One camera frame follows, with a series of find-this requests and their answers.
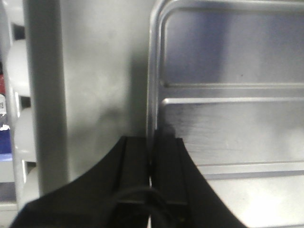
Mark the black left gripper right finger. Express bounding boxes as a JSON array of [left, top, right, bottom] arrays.
[[152, 132, 245, 228]]

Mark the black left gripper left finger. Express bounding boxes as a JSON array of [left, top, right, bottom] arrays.
[[11, 136, 149, 228]]

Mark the silver metal tray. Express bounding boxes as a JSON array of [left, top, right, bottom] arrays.
[[23, 0, 304, 228]]

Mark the left white roller track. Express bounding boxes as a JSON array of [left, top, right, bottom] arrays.
[[0, 0, 39, 209]]

